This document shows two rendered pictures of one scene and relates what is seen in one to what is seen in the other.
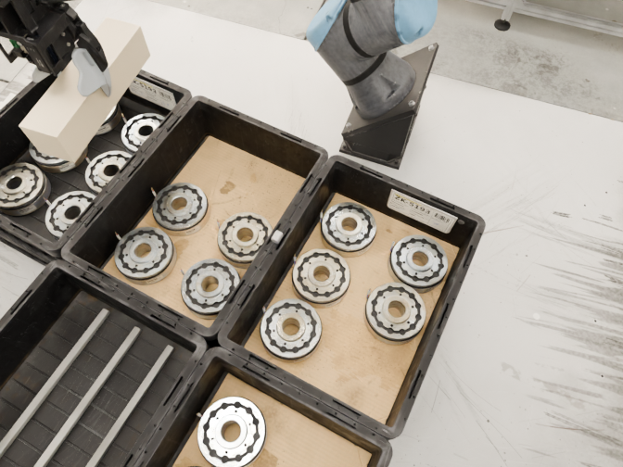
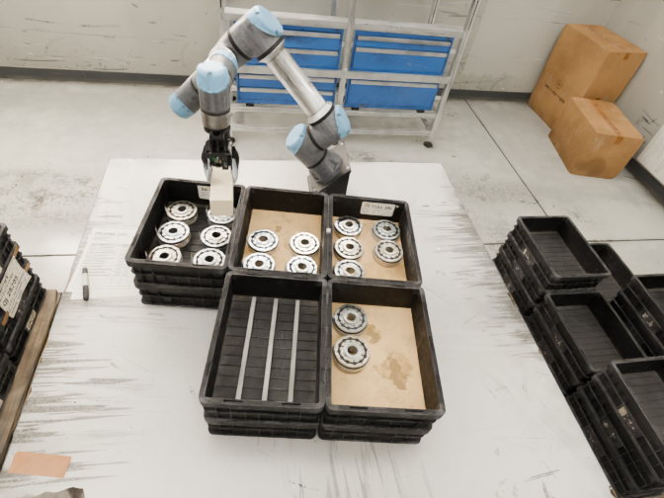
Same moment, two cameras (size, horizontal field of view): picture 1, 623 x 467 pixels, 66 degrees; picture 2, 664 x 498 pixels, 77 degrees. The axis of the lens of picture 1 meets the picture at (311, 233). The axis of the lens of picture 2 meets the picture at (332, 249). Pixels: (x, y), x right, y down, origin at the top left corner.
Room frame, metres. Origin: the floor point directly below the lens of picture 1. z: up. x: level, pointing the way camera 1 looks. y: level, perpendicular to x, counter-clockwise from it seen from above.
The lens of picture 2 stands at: (-0.48, 0.57, 1.91)
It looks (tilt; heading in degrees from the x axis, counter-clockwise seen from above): 47 degrees down; 327
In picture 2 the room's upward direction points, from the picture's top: 10 degrees clockwise
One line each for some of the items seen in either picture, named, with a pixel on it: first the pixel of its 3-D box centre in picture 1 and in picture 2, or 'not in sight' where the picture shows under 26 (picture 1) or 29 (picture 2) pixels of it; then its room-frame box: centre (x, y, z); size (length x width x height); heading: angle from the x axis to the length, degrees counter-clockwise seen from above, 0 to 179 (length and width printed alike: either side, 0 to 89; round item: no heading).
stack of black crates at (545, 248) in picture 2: not in sight; (539, 273); (0.21, -1.18, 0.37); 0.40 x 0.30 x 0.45; 163
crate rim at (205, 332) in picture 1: (204, 203); (283, 229); (0.43, 0.19, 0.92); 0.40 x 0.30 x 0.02; 154
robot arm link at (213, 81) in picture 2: not in sight; (213, 87); (0.52, 0.36, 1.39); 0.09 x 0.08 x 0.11; 154
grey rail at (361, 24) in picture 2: not in sight; (349, 23); (2.12, -0.93, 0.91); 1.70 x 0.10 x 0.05; 73
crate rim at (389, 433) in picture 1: (359, 279); (371, 237); (0.30, -0.08, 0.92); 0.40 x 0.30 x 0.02; 154
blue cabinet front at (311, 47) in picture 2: not in sight; (288, 67); (2.21, -0.53, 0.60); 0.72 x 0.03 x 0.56; 73
